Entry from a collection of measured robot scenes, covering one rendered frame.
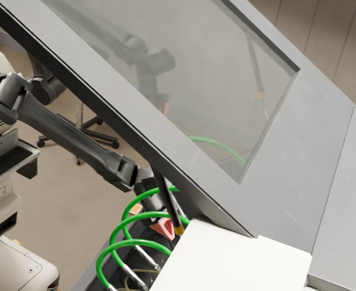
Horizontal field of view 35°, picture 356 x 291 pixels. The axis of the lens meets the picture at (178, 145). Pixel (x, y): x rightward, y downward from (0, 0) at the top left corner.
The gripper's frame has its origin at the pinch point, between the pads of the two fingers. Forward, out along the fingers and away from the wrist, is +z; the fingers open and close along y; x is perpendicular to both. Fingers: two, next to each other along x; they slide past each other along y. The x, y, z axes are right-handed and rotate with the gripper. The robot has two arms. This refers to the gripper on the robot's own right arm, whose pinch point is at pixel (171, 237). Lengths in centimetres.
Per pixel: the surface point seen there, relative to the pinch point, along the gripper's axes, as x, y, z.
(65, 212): 75, -158, 3
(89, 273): -14.5, -23.2, -0.6
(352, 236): -11, 60, 3
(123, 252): 5.5, -31.0, 3.7
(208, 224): -33, 49, -15
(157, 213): -16.3, 18.8, -13.7
